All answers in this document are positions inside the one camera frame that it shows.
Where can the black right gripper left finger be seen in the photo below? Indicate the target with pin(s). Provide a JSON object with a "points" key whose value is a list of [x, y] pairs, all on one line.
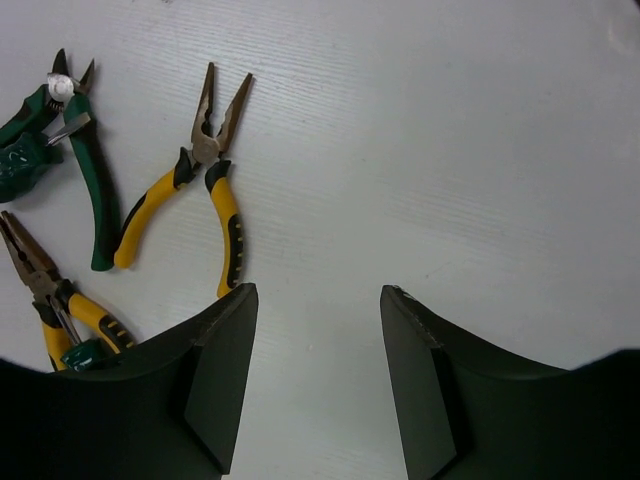
{"points": [[169, 408]]}

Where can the green diagonal cutting pliers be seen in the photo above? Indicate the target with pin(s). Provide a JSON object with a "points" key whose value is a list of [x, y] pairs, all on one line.
{"points": [[67, 96]]}

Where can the stubby green flathead screwdriver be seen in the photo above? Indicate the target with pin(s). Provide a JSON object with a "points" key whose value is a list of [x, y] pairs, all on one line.
{"points": [[25, 161]]}

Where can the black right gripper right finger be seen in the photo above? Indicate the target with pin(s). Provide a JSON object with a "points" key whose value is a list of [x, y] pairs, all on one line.
{"points": [[469, 409]]}

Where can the small yellow needle-nose pliers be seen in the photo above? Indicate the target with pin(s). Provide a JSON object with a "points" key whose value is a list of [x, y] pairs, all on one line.
{"points": [[40, 274]]}

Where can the yellow long-nose pliers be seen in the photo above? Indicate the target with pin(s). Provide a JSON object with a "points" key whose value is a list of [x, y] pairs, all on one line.
{"points": [[206, 153]]}

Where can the green handled long screwdriver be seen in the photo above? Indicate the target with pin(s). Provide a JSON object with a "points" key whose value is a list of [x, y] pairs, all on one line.
{"points": [[66, 348]]}

